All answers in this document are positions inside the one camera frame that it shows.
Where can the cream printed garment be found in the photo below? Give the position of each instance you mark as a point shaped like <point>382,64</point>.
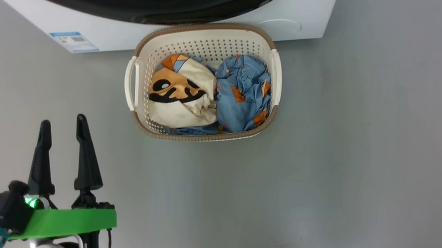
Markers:
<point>185,111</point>

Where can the blue printed garment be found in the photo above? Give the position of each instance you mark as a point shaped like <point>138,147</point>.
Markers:
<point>240,78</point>

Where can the blue energy label sticker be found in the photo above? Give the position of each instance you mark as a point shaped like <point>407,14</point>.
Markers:
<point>73,41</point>

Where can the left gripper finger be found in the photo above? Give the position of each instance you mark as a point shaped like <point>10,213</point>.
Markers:
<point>40,164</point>
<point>87,158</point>

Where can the cream perforated laundry basket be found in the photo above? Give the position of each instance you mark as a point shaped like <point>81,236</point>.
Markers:
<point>202,43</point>

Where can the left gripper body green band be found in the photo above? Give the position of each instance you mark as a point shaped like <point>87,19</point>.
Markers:
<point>67,221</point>

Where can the white washing machine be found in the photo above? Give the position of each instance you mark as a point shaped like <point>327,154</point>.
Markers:
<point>316,4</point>

